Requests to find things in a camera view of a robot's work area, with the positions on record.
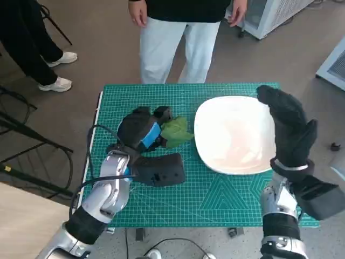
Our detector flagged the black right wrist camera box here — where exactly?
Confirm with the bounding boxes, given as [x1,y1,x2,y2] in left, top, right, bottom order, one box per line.
[292,175,345,221]

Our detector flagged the standing person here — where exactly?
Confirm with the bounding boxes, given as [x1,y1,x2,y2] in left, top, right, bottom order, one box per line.
[128,0,247,85]

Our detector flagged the green cutting mat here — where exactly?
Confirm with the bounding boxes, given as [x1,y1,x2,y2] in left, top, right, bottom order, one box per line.
[80,83,320,229]

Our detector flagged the purple toy grapes with leaf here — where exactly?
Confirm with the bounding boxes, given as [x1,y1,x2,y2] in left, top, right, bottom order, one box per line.
[160,116,195,149]

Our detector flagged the black table bracket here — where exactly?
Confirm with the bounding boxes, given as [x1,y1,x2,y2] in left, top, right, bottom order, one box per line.
[228,228,245,239]
[134,228,147,242]

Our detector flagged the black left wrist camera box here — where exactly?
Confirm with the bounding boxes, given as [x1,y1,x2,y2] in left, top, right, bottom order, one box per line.
[129,153,187,188]

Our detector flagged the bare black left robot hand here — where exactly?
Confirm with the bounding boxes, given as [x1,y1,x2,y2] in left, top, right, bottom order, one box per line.
[116,106,174,152]

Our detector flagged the thin black metal leg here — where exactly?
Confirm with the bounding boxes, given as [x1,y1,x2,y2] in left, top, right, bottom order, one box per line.
[39,5,73,46]

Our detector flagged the black floor cable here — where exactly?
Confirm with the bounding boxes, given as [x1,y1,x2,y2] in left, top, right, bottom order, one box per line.
[124,228,206,259]

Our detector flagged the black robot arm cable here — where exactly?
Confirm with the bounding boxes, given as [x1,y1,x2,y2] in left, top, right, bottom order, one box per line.
[69,124,137,217]

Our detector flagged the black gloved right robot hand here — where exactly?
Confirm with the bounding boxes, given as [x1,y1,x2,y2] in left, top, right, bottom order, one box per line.
[256,85,319,169]

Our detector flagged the white cabinet with grille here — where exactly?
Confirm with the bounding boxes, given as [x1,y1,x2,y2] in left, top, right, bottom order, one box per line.
[314,35,345,92]

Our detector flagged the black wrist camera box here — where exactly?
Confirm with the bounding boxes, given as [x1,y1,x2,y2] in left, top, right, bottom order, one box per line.
[129,153,187,188]
[292,175,345,221]

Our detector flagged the white plate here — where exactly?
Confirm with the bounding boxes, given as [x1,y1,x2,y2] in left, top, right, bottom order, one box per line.
[194,96,278,175]

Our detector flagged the black metal chair frame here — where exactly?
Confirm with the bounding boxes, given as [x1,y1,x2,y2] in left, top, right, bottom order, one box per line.
[0,85,75,199]

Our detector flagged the white cabinet with mesh panel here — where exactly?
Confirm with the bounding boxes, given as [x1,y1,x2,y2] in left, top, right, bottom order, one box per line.
[241,0,315,40]

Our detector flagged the seated person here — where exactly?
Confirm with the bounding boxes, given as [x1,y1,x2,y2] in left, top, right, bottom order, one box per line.
[0,0,79,93]

